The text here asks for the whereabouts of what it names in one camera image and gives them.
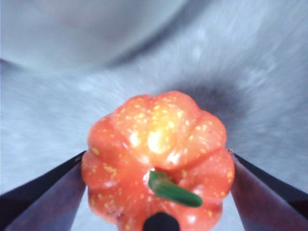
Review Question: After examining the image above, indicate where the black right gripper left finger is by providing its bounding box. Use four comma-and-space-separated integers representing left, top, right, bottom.
0, 150, 87, 231

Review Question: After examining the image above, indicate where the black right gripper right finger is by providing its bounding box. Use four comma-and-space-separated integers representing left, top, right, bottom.
228, 148, 308, 231

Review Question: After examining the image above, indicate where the small orange pumpkin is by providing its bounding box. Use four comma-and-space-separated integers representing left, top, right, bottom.
81, 90, 235, 231

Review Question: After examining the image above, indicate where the pale green electric pot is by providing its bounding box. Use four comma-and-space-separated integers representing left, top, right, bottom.
0, 0, 190, 72

